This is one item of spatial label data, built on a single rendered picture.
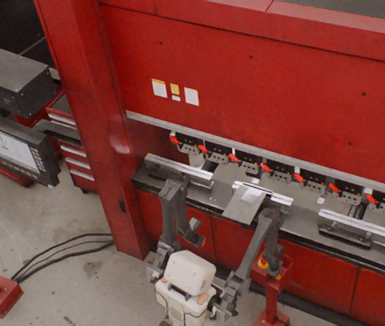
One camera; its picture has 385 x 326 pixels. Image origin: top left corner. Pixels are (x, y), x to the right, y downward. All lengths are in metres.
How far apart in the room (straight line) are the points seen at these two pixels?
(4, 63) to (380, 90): 1.94
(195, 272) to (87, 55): 1.29
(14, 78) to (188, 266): 1.33
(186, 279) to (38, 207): 2.57
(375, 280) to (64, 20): 2.28
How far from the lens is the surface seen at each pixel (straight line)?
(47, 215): 5.06
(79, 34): 3.09
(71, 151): 4.62
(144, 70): 3.29
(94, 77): 3.26
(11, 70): 3.22
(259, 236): 2.82
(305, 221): 3.59
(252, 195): 3.54
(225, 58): 2.94
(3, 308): 4.57
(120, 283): 4.47
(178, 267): 2.82
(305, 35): 2.66
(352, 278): 3.68
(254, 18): 2.71
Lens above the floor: 3.70
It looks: 46 degrees down
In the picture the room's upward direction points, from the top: 8 degrees counter-clockwise
